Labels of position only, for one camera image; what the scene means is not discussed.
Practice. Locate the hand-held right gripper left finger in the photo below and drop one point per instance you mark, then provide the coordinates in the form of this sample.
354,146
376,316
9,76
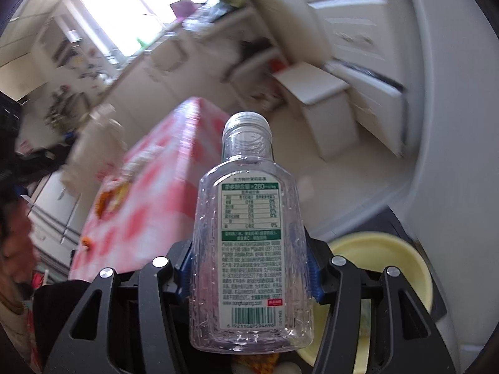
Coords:
185,276

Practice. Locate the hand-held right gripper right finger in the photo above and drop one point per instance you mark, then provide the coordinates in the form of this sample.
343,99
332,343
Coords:
315,276

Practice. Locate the yellow plastic basin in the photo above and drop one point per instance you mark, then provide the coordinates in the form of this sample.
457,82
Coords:
374,253

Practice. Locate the clear plastic bottle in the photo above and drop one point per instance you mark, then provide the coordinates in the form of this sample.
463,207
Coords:
249,280

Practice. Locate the person's left forearm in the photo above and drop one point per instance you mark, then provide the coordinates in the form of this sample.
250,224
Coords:
15,249

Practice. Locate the pink checkered tablecloth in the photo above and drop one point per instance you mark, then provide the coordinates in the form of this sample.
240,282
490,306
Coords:
163,202

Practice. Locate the white wooden stool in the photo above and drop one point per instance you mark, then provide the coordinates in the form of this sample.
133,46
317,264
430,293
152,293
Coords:
312,85

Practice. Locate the green dish soap bottle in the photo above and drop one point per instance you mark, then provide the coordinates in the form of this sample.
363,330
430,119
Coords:
143,41

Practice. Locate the cream base cabinets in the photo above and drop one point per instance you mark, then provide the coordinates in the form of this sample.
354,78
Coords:
163,62

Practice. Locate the kitchen window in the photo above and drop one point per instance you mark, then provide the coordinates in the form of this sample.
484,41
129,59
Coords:
128,11

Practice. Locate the purple cloth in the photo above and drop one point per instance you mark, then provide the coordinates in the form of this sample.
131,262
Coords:
182,9

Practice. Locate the white drawer unit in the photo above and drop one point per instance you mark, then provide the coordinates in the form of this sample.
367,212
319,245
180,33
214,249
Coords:
351,27

